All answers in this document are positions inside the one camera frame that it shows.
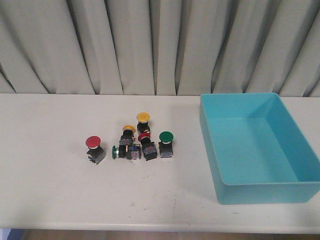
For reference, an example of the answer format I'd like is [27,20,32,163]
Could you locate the yellow mushroom push button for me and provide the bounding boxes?
[136,112,151,134]

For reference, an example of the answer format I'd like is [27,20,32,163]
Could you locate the red mushroom push button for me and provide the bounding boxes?
[85,135,101,165]

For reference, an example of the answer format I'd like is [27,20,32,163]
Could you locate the blue plastic box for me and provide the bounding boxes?
[200,93,320,205]

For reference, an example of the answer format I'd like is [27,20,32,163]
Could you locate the green mushroom push button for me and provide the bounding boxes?
[158,131,174,158]

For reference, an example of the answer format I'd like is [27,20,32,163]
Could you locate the red push button lying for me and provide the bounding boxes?
[138,132,158,161]

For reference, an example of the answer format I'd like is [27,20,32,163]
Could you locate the yellow push button lying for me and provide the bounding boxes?
[119,125,136,146]

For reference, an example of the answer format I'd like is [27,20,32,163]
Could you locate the green push button lying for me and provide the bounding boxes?
[112,143,141,160]

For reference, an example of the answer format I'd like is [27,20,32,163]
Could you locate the grey pleated curtain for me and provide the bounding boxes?
[0,0,320,97]

